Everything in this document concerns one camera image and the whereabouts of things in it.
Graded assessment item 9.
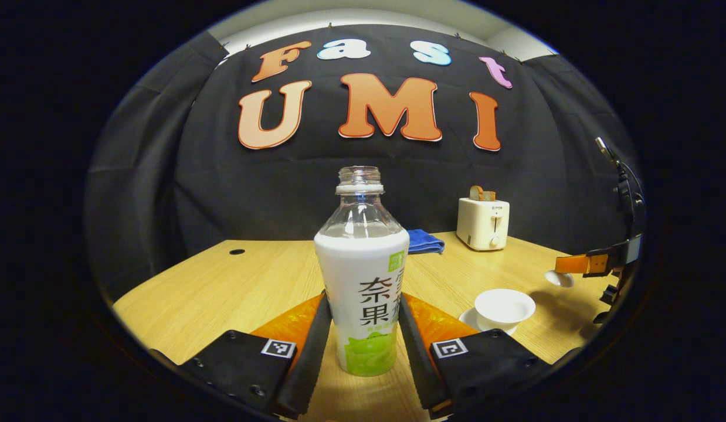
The white teacup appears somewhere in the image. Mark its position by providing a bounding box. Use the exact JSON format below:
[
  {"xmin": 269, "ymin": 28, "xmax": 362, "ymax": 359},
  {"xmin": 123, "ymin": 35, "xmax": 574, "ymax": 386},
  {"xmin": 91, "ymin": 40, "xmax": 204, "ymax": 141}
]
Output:
[{"xmin": 474, "ymin": 288, "xmax": 537, "ymax": 333}]

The blue folded towel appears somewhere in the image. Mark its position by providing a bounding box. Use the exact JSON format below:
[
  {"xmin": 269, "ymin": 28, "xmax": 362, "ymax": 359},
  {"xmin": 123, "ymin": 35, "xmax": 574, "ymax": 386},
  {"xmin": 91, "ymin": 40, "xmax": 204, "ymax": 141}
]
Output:
[{"xmin": 406, "ymin": 229, "xmax": 446, "ymax": 255}]

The cream toaster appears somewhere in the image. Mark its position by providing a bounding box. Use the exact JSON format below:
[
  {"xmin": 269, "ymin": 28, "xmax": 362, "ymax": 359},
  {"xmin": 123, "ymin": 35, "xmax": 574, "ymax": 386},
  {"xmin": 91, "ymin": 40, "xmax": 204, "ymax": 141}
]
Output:
[{"xmin": 456, "ymin": 198, "xmax": 510, "ymax": 251}]

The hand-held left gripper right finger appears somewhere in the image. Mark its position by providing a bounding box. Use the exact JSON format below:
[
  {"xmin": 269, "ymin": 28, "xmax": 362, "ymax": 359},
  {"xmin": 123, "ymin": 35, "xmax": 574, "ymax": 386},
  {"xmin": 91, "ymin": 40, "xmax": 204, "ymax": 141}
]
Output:
[{"xmin": 397, "ymin": 293, "xmax": 556, "ymax": 419}]

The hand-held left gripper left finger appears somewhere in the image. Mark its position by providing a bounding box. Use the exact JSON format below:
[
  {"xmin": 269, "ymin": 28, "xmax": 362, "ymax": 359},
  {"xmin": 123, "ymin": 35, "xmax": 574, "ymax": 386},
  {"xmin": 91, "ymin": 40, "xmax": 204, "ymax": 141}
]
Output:
[{"xmin": 177, "ymin": 290, "xmax": 333, "ymax": 420}]

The white saucer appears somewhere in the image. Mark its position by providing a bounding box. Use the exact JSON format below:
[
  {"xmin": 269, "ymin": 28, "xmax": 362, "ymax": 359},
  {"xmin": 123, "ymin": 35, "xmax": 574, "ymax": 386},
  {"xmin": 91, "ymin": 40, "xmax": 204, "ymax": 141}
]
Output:
[{"xmin": 459, "ymin": 308, "xmax": 519, "ymax": 338}]

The clear white-labelled water bottle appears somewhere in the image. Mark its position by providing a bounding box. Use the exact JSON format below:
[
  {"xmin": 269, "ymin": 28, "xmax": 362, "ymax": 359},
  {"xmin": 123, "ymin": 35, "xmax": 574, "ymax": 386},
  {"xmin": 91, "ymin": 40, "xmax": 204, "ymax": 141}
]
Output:
[{"xmin": 314, "ymin": 166, "xmax": 411, "ymax": 377}]

